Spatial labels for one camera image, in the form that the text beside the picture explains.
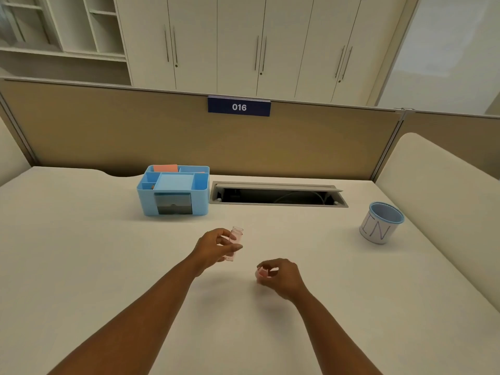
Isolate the person's right hand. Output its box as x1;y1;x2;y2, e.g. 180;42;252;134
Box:
256;258;309;302

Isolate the person's left hand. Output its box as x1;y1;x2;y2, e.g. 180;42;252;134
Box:
191;228;243;277

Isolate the clear pink plastic tube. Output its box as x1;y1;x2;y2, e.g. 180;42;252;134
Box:
224;226;244;262

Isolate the person's left forearm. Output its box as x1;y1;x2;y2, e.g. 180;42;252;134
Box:
46;254;202;375

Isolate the person's right forearm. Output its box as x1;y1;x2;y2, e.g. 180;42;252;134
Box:
290;290;383;375

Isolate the blue desk organizer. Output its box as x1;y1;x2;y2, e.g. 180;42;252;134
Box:
137;165;210;217

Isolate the beige desk partition panel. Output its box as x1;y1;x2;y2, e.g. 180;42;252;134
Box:
0;77;407;182

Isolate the white cup with blue rim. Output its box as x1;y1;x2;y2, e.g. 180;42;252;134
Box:
359;202;405;245

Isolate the blue number sign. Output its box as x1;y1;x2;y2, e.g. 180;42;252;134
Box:
207;96;272;117

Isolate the beige side partition panel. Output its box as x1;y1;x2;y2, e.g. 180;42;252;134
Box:
371;109;500;184

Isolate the white open shelf unit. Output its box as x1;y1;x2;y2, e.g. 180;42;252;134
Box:
0;0;133;86

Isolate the grey desk cable tray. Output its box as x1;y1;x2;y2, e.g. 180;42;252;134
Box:
210;181;349;208

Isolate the white wall cabinet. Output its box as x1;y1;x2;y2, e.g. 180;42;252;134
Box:
113;0;415;107

